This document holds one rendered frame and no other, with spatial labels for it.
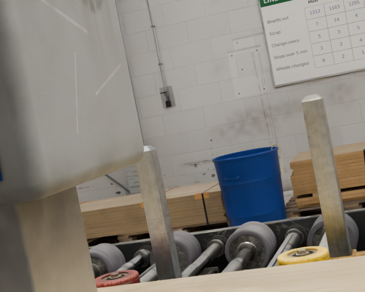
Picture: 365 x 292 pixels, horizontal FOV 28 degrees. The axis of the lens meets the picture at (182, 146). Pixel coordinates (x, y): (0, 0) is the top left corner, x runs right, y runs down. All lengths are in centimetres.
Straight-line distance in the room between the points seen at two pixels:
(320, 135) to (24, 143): 111
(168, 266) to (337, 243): 31
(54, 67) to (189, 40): 744
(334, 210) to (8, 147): 113
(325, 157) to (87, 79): 108
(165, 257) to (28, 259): 117
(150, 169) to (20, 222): 115
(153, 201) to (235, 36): 621
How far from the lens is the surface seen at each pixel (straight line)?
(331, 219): 128
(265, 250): 173
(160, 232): 135
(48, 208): 20
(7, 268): 19
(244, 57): 747
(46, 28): 18
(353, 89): 733
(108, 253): 186
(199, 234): 189
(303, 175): 611
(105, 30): 21
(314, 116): 126
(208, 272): 188
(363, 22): 731
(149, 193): 134
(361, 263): 106
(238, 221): 584
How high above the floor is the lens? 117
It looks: 3 degrees down
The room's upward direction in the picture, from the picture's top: 11 degrees counter-clockwise
